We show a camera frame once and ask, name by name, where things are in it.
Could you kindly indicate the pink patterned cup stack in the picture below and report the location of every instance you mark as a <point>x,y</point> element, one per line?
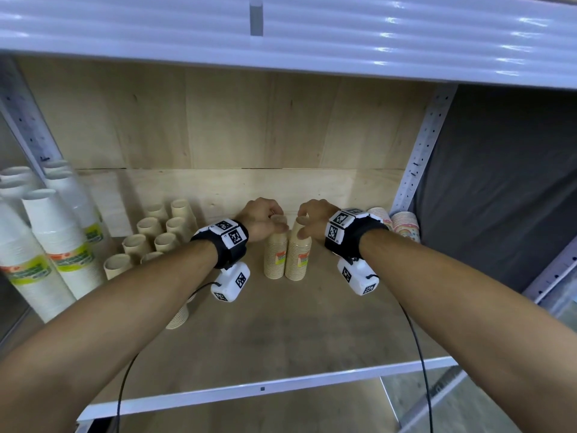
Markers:
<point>382,215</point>
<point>406,225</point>

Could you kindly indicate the perforated metal shelf upright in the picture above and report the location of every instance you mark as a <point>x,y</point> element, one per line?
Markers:
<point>552,272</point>
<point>426,144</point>
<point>25,117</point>

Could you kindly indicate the person's right forearm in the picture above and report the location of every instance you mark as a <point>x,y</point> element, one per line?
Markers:
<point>473,320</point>

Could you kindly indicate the cluster of beige cup stacks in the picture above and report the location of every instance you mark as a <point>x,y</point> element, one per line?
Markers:
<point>148,234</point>

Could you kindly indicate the beige labelled cup stack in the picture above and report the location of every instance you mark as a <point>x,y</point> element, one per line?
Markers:
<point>275,257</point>
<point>298,261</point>

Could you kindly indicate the black marker wristband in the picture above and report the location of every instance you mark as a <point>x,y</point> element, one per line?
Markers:
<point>351,232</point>
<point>225,241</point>

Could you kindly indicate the person's left fingers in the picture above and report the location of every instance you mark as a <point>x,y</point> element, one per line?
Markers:
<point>280,223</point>

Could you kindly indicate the white metal shelf board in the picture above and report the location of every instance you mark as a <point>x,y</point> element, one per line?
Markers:
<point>360,31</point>

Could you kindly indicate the person's left forearm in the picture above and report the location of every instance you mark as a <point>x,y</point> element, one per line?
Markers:
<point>112,320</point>

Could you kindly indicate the short beige cup stack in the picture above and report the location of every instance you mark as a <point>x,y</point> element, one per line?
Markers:
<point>179,315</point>

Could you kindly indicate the person's right hand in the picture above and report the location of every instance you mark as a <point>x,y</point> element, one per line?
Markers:
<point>322,216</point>

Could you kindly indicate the white wrist camera unit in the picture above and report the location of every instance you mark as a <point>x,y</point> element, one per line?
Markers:
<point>232,284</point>
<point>358,277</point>

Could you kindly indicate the person's right fingers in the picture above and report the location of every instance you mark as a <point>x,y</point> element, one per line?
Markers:
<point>302,229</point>

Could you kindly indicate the person's left hand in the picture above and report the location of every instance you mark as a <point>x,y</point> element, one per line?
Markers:
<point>258,218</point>

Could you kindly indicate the row of white cup stacks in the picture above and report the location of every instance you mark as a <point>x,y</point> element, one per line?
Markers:
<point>54,238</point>

